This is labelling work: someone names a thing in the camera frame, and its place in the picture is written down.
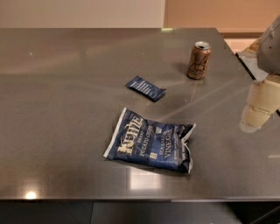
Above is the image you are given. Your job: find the small dark blue snack packet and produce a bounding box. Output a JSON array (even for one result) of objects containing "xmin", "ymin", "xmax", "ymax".
[{"xmin": 126, "ymin": 76, "xmax": 165, "ymax": 102}]

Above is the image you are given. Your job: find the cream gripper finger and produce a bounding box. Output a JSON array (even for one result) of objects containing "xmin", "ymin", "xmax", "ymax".
[
  {"xmin": 244, "ymin": 38, "xmax": 261, "ymax": 53},
  {"xmin": 240, "ymin": 74, "xmax": 280, "ymax": 133}
]

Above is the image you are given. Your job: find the orange soda can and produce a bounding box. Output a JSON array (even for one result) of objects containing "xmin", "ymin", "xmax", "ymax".
[{"xmin": 186, "ymin": 41, "xmax": 212, "ymax": 80}]

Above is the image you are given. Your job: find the grey side counter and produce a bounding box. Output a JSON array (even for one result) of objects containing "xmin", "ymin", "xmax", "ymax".
[{"xmin": 235, "ymin": 52, "xmax": 268, "ymax": 81}]

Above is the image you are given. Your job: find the blue Kettle chip bag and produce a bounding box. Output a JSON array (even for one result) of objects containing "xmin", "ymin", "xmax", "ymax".
[{"xmin": 103, "ymin": 108, "xmax": 196, "ymax": 174}]

